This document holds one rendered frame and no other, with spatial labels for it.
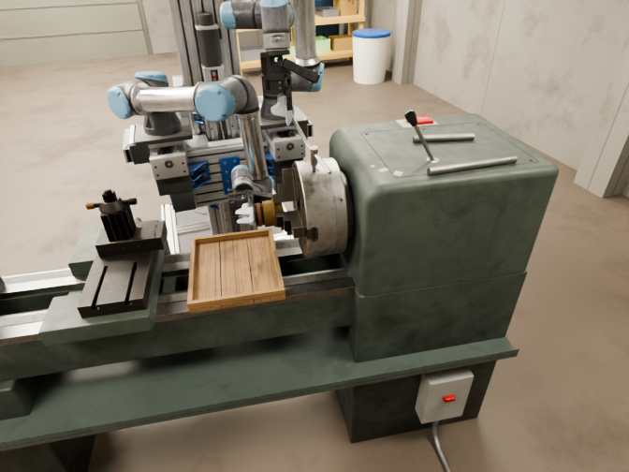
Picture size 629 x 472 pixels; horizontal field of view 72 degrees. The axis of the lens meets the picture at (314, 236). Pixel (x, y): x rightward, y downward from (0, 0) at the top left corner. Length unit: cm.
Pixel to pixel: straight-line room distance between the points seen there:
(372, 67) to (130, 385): 579
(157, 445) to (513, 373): 172
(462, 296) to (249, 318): 73
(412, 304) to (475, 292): 23
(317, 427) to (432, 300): 89
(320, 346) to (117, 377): 73
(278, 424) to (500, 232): 129
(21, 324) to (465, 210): 139
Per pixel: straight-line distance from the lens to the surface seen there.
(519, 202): 142
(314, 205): 126
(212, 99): 148
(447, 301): 155
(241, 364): 165
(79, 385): 179
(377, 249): 129
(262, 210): 137
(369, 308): 144
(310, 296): 141
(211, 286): 145
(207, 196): 202
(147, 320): 136
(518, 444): 224
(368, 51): 670
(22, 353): 161
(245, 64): 724
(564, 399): 247
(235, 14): 144
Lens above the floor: 181
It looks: 35 degrees down
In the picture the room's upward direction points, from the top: 1 degrees counter-clockwise
